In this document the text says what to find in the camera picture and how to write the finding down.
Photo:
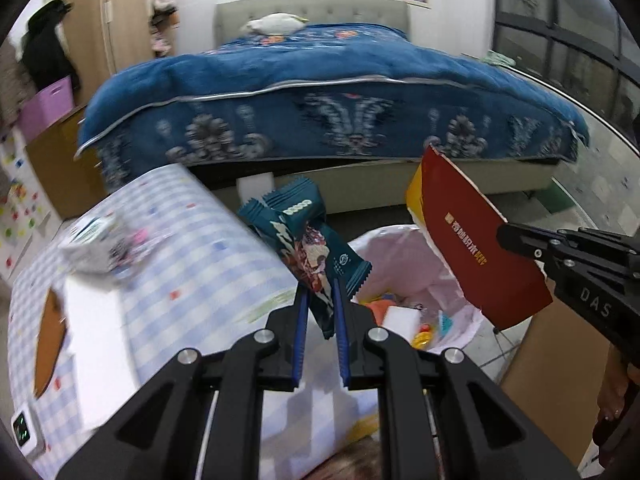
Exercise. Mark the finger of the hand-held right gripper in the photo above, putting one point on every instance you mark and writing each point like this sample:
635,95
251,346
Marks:
525,250
540,234

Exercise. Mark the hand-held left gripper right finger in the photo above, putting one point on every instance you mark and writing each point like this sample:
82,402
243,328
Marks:
342,345

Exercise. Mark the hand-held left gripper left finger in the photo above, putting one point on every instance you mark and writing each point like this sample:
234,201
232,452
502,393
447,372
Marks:
299,340

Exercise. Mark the red envelope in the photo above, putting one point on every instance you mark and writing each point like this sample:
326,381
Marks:
475,250

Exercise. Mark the white foam block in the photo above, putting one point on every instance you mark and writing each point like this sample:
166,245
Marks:
402,322

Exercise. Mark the teal snack packet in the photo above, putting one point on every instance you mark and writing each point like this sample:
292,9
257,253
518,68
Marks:
315,255

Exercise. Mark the person's right hand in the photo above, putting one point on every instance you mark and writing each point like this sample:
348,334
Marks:
614,395

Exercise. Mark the green box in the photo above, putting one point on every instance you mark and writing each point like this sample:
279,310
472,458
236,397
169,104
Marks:
556,197

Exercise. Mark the brown cardboard box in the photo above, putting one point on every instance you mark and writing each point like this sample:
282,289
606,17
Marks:
550,370

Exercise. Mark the checked plastic tablecloth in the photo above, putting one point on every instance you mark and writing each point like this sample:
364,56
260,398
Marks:
210,260

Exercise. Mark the green cloth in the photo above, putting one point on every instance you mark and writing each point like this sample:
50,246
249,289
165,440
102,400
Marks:
499,59

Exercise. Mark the white cardboard sheet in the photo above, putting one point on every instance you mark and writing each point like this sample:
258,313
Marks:
100,360

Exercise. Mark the clear crumpled snack packet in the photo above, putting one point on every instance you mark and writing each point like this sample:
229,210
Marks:
92,250

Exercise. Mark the blue floral blanket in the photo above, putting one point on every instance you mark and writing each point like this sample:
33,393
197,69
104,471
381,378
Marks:
325,70

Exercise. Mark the white device with green lights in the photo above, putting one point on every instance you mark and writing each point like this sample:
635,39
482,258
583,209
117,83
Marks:
25,430

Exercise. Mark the wooden nightstand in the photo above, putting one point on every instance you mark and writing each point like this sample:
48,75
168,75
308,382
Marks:
65,170

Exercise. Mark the white polka-dot wardrobe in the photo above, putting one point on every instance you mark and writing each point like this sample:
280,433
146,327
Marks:
25,210

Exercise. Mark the white pillow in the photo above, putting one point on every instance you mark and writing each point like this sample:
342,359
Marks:
272,24

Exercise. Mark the grey upholstered bed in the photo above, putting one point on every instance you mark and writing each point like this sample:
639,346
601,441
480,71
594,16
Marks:
310,10

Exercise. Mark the pile of clothes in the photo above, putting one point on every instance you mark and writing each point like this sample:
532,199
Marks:
161,40

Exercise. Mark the purple plastic basket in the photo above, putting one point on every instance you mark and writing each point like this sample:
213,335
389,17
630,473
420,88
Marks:
45,107

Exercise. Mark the grey hanging jacket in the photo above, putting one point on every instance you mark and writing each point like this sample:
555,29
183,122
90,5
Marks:
15,85

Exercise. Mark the wooden wardrobe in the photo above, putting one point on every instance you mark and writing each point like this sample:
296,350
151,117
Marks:
100,10

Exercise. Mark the black coat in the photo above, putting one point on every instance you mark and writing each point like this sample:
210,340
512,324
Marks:
47,45

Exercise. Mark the window with dark frame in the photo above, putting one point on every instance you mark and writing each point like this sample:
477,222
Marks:
565,25

